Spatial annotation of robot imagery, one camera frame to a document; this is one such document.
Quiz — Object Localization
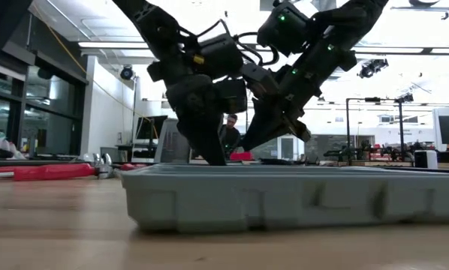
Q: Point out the person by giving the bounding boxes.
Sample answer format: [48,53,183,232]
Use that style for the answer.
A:
[218,113,243,161]

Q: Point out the white box device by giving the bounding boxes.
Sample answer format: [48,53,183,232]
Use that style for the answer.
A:
[414,149,439,170]

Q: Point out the grey plastic tool case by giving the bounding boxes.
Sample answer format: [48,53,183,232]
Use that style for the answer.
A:
[119,163,449,235]

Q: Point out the black metal stand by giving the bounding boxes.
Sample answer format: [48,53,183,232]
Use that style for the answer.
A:
[345,96,406,163]

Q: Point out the clear safety glasses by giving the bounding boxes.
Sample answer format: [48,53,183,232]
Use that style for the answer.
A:
[80,151,115,164]

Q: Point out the dark framed glass partition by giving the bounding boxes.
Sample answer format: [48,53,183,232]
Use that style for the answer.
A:
[0,14,91,161]

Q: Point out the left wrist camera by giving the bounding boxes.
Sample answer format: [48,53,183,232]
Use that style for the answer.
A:
[214,77,249,115]

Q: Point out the black ceiling spotlight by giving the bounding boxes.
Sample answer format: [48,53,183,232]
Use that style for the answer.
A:
[119,65,136,81]

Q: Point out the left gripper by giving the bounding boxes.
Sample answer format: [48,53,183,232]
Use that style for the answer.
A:
[167,74,228,167]

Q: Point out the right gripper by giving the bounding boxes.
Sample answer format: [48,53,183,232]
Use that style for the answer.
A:
[242,63,325,152]

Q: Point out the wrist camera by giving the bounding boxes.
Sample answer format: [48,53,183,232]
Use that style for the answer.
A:
[240,61,281,100]
[214,77,249,115]

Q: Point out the black ceiling camera rig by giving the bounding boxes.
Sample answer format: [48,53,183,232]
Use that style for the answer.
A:
[357,58,390,80]

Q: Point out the background robot workstation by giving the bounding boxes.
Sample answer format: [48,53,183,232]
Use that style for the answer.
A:
[324,138,415,168]

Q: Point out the red handled screwdriver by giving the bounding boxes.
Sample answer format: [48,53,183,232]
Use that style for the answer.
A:
[0,162,97,182]

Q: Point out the black camera on stand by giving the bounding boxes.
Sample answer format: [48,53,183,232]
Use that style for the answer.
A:
[394,92,415,104]

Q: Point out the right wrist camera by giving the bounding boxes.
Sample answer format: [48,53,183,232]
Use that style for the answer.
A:
[240,61,281,100]

